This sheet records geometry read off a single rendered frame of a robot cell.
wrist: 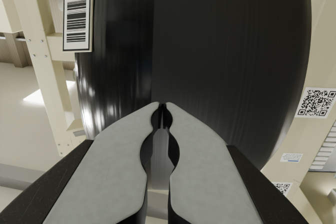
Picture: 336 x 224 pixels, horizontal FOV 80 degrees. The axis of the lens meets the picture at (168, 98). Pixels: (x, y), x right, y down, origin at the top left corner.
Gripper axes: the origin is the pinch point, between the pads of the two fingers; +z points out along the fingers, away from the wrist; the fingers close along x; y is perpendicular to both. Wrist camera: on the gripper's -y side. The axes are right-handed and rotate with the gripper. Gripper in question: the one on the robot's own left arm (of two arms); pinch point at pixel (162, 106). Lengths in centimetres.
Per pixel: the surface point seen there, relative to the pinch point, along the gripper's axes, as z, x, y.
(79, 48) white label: 10.7, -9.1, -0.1
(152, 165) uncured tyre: 8.3, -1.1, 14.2
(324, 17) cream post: 27.3, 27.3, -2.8
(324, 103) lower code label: 27.3, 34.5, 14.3
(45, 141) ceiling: 279, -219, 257
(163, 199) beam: 155, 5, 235
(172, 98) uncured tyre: 8.3, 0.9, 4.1
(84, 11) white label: 12.1, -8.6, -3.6
